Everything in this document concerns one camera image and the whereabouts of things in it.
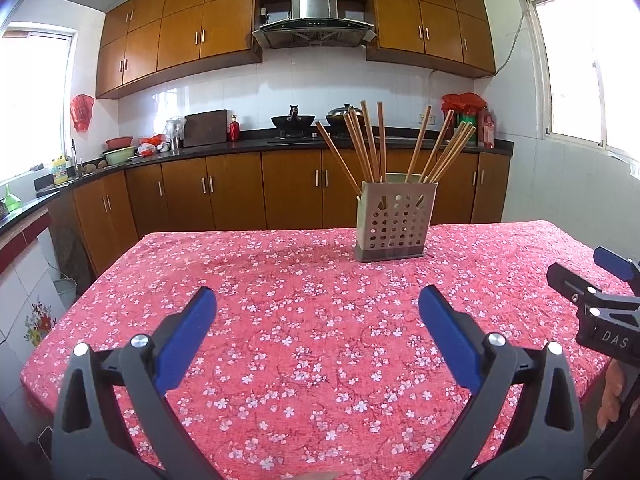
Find wooden upper cabinet unit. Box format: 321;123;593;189
366;0;497;79
95;0;264;100

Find black wok with handle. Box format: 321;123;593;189
271;104;317;129

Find bunch of wooden chopsticks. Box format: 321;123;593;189
315;101;477;184

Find bright window beside sink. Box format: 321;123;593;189
0;22;79;187

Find red sauce bottle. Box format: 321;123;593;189
479;106;496;149

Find grey perforated chopstick holder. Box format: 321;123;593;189
356;174;439;263

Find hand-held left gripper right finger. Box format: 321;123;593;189
412;285;585;480

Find green plastic basin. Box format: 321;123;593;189
101;145;137;166

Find red floral tablecloth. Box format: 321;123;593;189
20;220;640;480

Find red plastic bag on wall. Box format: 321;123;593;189
70;94;95;134

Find wok with metal lid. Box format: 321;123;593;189
325;104;366;127

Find black gas stove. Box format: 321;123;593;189
267;131;417;145

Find bright side window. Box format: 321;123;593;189
519;0;640;163

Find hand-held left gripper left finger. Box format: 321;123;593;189
51;286;218;480

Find wooden lower kitchen cabinets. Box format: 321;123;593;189
47;151;512;288

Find dark wooden cutting board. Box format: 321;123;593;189
183;109;229;148

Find red plastic bag over bottles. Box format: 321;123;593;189
440;92;489;117

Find person's right hand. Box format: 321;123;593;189
597;360;625;429

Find steel range hood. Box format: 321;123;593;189
251;0;378;50

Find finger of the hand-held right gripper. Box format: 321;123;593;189
546;262;608;318
593;246;640;282

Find red and white plastic bag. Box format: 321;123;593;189
137;133;169;156

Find black kitchen countertop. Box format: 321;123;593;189
0;132;516;233

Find clear glass cups rack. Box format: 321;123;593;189
164;116;186;150

